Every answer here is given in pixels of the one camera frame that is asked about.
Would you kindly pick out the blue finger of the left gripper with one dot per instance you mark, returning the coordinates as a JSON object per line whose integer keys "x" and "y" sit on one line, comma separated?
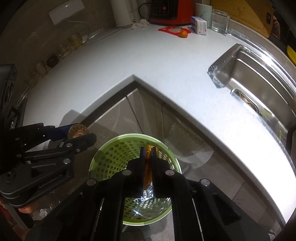
{"x": 62, "y": 132}
{"x": 83, "y": 142}

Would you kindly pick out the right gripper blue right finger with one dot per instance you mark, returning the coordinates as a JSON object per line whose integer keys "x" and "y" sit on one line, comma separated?
{"x": 154, "y": 169}

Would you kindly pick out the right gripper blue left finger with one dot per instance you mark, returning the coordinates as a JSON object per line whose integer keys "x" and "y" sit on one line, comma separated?
{"x": 142, "y": 168}

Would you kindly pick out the bread slice piece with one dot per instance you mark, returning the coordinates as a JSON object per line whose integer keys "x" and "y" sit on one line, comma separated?
{"x": 147, "y": 167}

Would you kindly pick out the brown walnut shell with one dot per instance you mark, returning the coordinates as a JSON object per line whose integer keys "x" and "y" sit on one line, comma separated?
{"x": 77, "y": 130}

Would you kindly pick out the silver blister pack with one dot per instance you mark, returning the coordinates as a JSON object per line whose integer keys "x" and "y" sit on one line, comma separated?
{"x": 147, "y": 195}

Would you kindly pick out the red snack packet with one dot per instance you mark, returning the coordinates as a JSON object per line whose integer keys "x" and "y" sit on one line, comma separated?
{"x": 173, "y": 30}

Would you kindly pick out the small blue white carton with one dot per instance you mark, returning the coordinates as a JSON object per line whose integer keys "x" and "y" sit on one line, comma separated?
{"x": 199, "y": 25}

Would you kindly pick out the green perforated trash basket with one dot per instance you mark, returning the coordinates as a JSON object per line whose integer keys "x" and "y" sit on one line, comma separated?
{"x": 114, "y": 157}

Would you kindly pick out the person left hand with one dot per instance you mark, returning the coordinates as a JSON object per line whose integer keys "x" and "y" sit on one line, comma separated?
{"x": 29, "y": 209}

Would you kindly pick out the dark round jar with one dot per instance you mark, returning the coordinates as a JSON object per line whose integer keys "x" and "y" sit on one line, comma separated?
{"x": 52, "y": 61}

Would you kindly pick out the amber glass teapot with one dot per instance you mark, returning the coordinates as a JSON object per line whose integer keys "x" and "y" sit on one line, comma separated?
{"x": 64, "y": 51}

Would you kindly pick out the food container in sink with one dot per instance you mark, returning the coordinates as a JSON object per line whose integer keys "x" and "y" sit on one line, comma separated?
{"x": 247, "y": 100}

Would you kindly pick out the crumpled white tissue by kettle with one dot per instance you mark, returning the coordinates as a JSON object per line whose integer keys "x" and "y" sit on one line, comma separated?
{"x": 143, "y": 23}

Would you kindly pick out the small orange fruit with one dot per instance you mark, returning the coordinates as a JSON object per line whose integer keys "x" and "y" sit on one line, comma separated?
{"x": 183, "y": 34}

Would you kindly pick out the white electric kettle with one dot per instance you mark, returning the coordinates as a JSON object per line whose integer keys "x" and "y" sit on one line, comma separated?
{"x": 125, "y": 12}

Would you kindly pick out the stainless steel sink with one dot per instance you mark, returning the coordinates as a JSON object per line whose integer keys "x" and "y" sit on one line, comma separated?
{"x": 256, "y": 76}

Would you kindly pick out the red black blender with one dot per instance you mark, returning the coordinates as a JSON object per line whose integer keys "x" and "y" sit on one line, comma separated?
{"x": 172, "y": 12}

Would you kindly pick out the clear glass mug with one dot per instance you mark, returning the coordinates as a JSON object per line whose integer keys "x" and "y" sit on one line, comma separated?
{"x": 220, "y": 21}

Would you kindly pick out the white ceramic cup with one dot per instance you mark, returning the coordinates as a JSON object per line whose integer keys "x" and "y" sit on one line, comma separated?
{"x": 204, "y": 11}

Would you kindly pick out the yellow bowl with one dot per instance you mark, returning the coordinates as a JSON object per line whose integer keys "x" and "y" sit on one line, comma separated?
{"x": 291, "y": 54}

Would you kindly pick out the bamboo cutting board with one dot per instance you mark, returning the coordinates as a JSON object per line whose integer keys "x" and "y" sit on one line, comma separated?
{"x": 256, "y": 14}

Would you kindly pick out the white wall socket cover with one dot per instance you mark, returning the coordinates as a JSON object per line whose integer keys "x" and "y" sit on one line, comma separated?
{"x": 65, "y": 10}

